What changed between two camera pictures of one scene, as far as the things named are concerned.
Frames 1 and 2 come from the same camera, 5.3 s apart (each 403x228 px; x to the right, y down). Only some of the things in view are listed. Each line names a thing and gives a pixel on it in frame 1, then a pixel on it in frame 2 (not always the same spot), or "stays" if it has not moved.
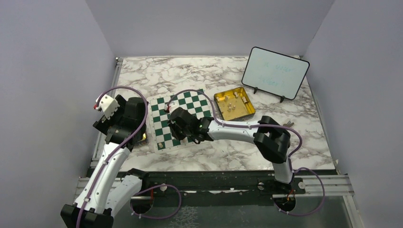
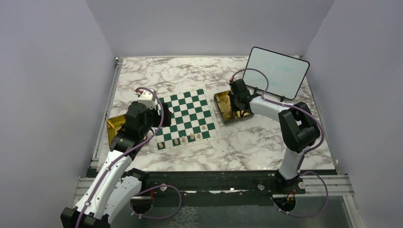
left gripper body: (104, 123) -> (154, 119)
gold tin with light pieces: (234, 104) stays
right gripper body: (179, 134) -> (234, 100)
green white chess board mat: (195, 102) stays
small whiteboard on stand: (274, 73) stays
